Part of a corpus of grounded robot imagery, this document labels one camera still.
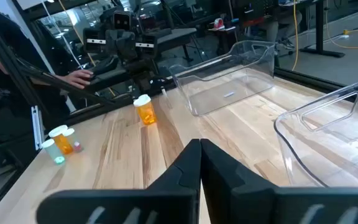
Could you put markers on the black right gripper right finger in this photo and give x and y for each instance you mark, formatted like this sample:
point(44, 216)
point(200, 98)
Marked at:
point(244, 196)

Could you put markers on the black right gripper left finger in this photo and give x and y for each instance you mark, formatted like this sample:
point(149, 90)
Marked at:
point(172, 193)

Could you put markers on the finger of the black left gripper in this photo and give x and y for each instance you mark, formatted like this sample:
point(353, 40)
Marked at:
point(95, 41)
point(146, 46)

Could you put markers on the large orange pill bottle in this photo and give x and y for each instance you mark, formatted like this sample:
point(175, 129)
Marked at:
point(62, 143)
point(145, 112)

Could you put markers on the small clear teal pill bottle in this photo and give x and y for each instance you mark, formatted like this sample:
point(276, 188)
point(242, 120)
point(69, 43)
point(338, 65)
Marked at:
point(53, 152)

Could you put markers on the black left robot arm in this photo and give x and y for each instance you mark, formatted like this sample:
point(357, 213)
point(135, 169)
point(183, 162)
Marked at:
point(138, 67)

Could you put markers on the clear plastic bin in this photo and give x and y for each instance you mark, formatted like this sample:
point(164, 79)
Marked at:
point(225, 90)
point(328, 146)

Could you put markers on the black bench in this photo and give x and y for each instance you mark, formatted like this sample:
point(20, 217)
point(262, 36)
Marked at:
point(174, 37)

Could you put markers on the person's hand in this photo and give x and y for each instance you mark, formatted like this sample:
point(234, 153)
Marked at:
point(78, 77)

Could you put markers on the red tape dispenser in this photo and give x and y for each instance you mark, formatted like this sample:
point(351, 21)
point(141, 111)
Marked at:
point(218, 23)

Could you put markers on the person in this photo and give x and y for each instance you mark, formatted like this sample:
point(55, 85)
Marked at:
point(280, 25)
point(14, 40)

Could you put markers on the white power strip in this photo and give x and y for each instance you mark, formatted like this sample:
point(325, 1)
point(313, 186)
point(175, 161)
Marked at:
point(343, 36)

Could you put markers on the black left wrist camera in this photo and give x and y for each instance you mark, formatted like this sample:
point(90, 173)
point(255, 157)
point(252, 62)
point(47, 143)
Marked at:
point(122, 21)

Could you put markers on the silver metal bracket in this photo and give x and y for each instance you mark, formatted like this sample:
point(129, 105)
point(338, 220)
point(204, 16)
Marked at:
point(37, 127)

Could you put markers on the black desk pedestal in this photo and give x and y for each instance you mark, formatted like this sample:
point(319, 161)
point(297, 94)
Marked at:
point(320, 31)

